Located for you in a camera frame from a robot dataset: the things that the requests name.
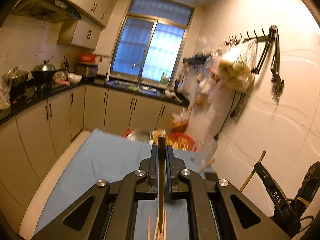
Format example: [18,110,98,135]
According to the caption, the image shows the black gas stove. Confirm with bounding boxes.
[14,79,63,98]

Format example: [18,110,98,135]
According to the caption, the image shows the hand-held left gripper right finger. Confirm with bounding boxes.
[166,145,291,240]

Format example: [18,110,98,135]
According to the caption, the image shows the steel faucet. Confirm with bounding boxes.
[132,63,145,86]

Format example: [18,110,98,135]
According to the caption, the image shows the blue table cloth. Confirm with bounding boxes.
[34,128,218,240]

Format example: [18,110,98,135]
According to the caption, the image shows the black kitchen counter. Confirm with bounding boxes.
[0,76,191,126]

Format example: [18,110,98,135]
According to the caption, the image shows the white ladle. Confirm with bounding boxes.
[164,89,183,103]

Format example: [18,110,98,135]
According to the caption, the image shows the kitchen window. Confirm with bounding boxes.
[110,0,195,83]

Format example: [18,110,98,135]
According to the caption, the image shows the bag of orange food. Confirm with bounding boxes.
[170,108,191,133]

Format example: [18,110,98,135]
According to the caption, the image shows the steel kitchen appliance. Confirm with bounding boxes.
[76,62,99,78]

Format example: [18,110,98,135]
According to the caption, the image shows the clear glass mug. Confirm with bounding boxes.
[193,139,218,173]

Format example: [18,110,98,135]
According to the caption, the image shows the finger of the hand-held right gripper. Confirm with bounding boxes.
[253,163,273,193]

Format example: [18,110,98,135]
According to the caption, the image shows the bunch of wooden chopsticks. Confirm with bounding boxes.
[147,210,167,240]

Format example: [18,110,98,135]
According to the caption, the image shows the beige base cabinets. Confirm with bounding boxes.
[0,84,188,207]

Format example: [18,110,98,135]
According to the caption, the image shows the black cable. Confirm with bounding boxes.
[214,91,237,141]

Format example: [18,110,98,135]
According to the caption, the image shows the black wok with lid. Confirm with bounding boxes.
[31,59,57,81]

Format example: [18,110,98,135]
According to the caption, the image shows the large red basin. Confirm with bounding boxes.
[166,132,196,151]

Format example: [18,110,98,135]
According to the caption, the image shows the white bowl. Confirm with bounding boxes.
[68,73,83,84]

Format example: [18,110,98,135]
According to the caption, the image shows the light wooden chopstick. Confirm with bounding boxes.
[239,150,267,192]
[199,157,216,173]

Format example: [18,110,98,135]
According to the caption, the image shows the steel pot with lid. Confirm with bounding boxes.
[2,67,30,88]

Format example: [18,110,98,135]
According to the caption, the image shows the hanging plastic bags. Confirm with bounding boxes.
[194,46,226,107]

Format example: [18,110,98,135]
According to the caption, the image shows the dark brown chopstick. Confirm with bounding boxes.
[158,134,166,233]

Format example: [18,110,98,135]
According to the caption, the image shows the black wall shelf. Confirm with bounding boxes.
[182,52,213,66]

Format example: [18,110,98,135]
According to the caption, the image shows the black wall hook rack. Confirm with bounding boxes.
[223,28,273,43]

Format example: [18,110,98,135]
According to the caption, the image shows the clear plastic bag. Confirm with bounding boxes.
[0,82,12,111]

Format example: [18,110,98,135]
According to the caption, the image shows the steel sink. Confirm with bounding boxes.
[109,79,161,93]

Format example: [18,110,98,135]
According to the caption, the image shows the small beige wall cabinet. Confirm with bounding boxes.
[57,19,102,50]

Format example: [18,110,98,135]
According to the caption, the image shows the plastic bag of yellow food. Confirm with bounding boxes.
[218,39,258,92]

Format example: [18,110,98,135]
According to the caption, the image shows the steel basin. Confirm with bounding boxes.
[126,128,153,145]

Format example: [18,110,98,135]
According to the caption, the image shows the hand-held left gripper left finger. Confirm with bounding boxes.
[32,145,159,240]

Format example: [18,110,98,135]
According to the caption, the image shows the small red plastic basin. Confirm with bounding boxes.
[78,53,100,64]

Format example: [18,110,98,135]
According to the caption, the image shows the black range hood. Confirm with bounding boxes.
[11,0,83,23]

